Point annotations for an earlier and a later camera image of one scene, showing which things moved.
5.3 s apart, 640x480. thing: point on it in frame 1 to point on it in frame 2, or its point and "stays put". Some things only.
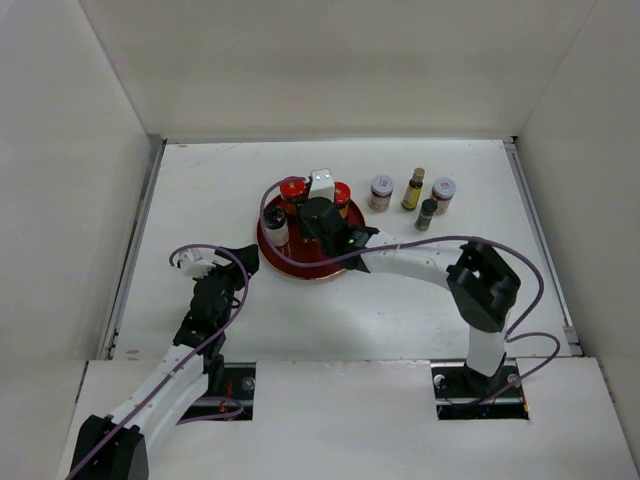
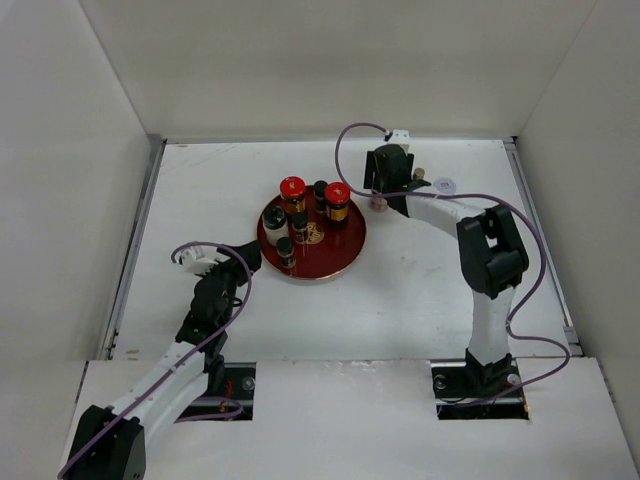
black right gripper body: [306, 232] to [371, 173]
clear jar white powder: [275, 225] stays put
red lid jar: [342, 194] stays put
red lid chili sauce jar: [292, 192] stays put
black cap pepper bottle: [423, 220] to [285, 251]
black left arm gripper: [233, 279] stays put
